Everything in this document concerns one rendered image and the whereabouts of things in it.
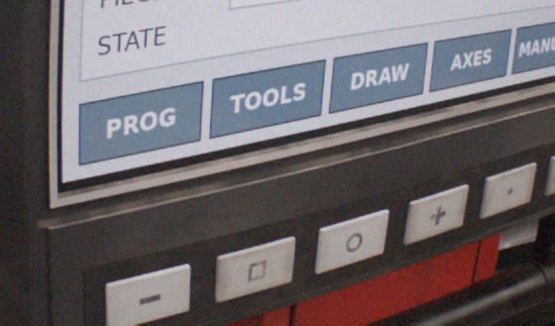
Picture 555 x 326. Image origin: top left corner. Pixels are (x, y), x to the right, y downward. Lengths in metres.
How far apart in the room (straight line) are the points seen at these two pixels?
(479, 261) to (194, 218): 0.65
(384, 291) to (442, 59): 0.53
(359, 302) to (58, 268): 0.61
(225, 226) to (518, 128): 0.17
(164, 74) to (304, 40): 0.06
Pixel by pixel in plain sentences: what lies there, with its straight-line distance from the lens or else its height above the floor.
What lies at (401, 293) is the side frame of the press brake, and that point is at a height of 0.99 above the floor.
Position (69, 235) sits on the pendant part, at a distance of 0.41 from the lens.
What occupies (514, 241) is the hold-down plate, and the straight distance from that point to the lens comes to 1.35.
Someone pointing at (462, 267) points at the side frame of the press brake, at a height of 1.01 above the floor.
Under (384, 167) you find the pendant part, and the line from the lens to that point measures 0.49.
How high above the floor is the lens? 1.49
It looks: 21 degrees down
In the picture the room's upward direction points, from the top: 4 degrees clockwise
